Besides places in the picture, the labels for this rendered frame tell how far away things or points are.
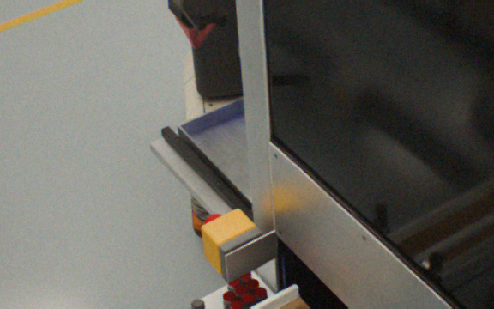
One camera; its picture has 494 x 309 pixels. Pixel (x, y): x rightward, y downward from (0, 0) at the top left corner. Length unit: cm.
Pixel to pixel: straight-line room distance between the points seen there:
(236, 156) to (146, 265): 110
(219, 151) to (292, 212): 48
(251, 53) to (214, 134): 61
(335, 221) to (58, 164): 206
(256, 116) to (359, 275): 27
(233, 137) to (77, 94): 171
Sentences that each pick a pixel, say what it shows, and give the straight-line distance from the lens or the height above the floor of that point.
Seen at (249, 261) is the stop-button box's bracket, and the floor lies 99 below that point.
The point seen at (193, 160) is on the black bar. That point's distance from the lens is 196.
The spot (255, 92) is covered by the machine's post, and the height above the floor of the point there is 128.
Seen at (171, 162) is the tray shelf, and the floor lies 88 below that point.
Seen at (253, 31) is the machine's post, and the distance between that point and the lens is 142.
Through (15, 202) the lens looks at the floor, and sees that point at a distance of 332.
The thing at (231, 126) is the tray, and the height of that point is 88.
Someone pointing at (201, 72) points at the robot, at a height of 40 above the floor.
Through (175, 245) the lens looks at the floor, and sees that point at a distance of 307.
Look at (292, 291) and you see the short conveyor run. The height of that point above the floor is 97.
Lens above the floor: 217
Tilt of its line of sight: 41 degrees down
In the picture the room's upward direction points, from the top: 5 degrees counter-clockwise
